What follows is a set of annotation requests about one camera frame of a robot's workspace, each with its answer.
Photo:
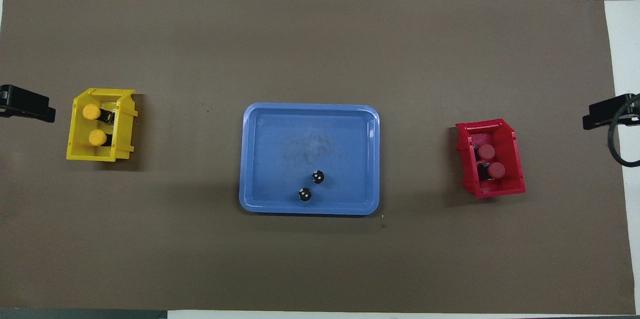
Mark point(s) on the blue plastic tray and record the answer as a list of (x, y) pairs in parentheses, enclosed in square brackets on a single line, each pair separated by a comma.
[(280, 159)]

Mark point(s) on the small black cylinder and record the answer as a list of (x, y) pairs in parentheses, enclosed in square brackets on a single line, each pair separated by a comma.
[(304, 194), (317, 177)]

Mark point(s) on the brown table mat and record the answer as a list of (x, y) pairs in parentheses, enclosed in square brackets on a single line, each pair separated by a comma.
[(320, 34)]

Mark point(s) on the yellow plastic bin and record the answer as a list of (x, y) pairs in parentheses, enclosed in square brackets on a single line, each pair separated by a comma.
[(75, 129)]

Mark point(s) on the red plastic bin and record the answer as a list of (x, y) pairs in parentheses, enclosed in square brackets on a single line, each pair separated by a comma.
[(515, 174)]

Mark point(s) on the red push button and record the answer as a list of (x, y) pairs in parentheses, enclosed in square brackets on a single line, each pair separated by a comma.
[(486, 152), (496, 171)]

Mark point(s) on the yellow push button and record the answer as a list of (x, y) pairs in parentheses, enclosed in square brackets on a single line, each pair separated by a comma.
[(91, 112), (97, 137)]

